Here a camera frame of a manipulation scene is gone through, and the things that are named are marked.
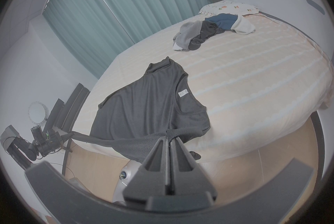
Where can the bed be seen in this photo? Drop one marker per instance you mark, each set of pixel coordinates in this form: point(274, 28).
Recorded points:
point(248, 74)

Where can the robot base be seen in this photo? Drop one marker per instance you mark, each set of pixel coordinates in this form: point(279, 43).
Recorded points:
point(125, 187)

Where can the black T-shirt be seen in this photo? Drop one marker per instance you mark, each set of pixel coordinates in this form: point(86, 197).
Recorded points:
point(146, 103)

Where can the round white mirror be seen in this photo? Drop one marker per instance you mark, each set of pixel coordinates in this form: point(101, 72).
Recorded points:
point(37, 112)

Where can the white garment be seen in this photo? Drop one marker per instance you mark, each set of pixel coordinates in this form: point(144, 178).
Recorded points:
point(244, 25)

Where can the dark blue garment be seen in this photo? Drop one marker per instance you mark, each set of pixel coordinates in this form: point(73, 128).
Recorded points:
point(224, 20)

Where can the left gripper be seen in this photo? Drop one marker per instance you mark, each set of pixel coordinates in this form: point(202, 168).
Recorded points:
point(57, 138)

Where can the white printed pillow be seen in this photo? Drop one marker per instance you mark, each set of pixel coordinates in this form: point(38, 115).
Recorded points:
point(227, 6)

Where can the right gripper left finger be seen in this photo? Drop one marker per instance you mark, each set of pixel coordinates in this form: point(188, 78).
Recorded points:
point(135, 189)

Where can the grey garment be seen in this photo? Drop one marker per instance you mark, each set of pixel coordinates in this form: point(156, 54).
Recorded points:
point(186, 32)

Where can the black chest of drawers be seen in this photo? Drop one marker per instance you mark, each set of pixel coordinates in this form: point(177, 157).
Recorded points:
point(70, 108)

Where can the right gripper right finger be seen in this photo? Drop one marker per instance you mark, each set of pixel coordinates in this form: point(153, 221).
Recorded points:
point(202, 186)

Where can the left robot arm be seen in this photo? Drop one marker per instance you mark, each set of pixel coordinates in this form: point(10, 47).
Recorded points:
point(23, 147)

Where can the black garment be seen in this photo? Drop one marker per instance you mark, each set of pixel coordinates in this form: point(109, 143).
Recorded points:
point(207, 30)

